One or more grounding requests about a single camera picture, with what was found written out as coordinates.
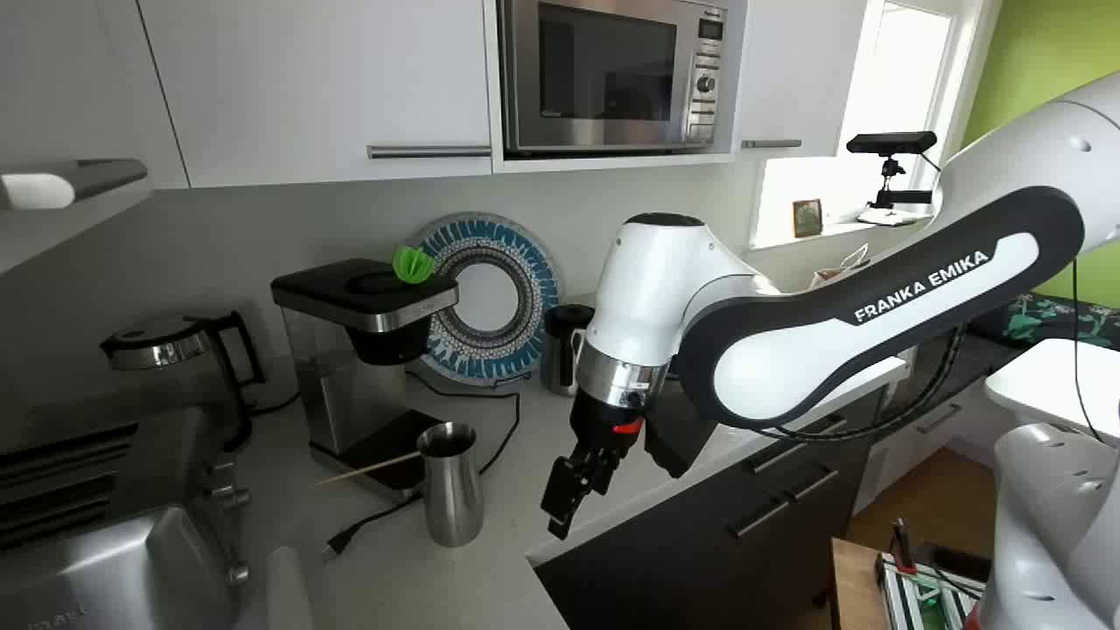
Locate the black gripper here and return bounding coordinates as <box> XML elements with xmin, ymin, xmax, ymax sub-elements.
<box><xmin>540</xmin><ymin>392</ymin><xmax>647</xmax><ymax>542</ymax></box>

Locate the tall silver cup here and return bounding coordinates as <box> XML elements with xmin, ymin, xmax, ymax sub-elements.
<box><xmin>414</xmin><ymin>421</ymin><xmax>487</xmax><ymax>550</ymax></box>

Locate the dark lower drawer cabinet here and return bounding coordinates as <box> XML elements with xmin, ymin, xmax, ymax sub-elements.
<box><xmin>531</xmin><ymin>382</ymin><xmax>892</xmax><ymax>630</ymax></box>

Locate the steel carafe with black lid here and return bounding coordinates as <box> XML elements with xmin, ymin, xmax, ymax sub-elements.
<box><xmin>540</xmin><ymin>301</ymin><xmax>597</xmax><ymax>399</ymax></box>

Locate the blue patterned decorative plate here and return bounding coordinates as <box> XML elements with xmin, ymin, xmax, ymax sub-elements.
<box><xmin>414</xmin><ymin>211</ymin><xmax>564</xmax><ymax>387</ymax></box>

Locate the thin wooden stick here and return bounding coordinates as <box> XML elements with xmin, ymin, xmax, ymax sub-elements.
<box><xmin>308</xmin><ymin>448</ymin><xmax>428</xmax><ymax>494</ymax></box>

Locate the black and steel coffee maker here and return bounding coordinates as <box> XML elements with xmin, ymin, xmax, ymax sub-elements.
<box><xmin>269</xmin><ymin>255</ymin><xmax>462</xmax><ymax>466</ymax></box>

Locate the small green object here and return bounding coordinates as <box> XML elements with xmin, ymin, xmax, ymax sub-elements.
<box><xmin>387</xmin><ymin>240</ymin><xmax>440</xmax><ymax>287</ymax></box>

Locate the wooden crate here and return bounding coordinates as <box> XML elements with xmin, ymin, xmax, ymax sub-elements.
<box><xmin>828</xmin><ymin>516</ymin><xmax>998</xmax><ymax>630</ymax></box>

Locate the built-in steel microwave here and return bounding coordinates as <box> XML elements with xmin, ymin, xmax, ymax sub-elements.
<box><xmin>497</xmin><ymin>0</ymin><xmax>752</xmax><ymax>159</ymax></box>

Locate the glass and steel kettle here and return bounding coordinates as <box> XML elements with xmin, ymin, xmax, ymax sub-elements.
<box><xmin>98</xmin><ymin>305</ymin><xmax>265</xmax><ymax>453</ymax></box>

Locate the silver toaster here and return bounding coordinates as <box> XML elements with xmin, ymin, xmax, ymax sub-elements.
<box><xmin>0</xmin><ymin>499</ymin><xmax>244</xmax><ymax>630</ymax></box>

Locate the white upper cabinet door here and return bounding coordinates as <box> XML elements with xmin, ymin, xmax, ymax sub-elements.
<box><xmin>134</xmin><ymin>0</ymin><xmax>493</xmax><ymax>191</ymax></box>

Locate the dark patterned cushion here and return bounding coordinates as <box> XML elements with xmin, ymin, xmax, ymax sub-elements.
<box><xmin>991</xmin><ymin>289</ymin><xmax>1120</xmax><ymax>350</ymax></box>

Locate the grey extractor hood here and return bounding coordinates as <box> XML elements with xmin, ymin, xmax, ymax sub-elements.
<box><xmin>0</xmin><ymin>152</ymin><xmax>157</xmax><ymax>281</ymax></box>

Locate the black coffee maker cable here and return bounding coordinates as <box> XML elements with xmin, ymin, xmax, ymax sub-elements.
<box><xmin>326</xmin><ymin>387</ymin><xmax>525</xmax><ymax>561</ymax></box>

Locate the silver drawer handle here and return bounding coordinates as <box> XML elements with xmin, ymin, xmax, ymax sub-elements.
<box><xmin>727</xmin><ymin>466</ymin><xmax>843</xmax><ymax>542</ymax></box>
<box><xmin>750</xmin><ymin>414</ymin><xmax>850</xmax><ymax>478</ymax></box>

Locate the brass wall socket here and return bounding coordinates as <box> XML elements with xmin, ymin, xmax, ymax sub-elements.
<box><xmin>790</xmin><ymin>194</ymin><xmax>825</xmax><ymax>240</ymax></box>

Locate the long silver cabinet handle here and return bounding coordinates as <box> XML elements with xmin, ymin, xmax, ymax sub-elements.
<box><xmin>365</xmin><ymin>140</ymin><xmax>493</xmax><ymax>165</ymax></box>

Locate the black camera on stand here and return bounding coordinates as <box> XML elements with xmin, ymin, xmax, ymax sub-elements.
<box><xmin>843</xmin><ymin>126</ymin><xmax>944</xmax><ymax>226</ymax></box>

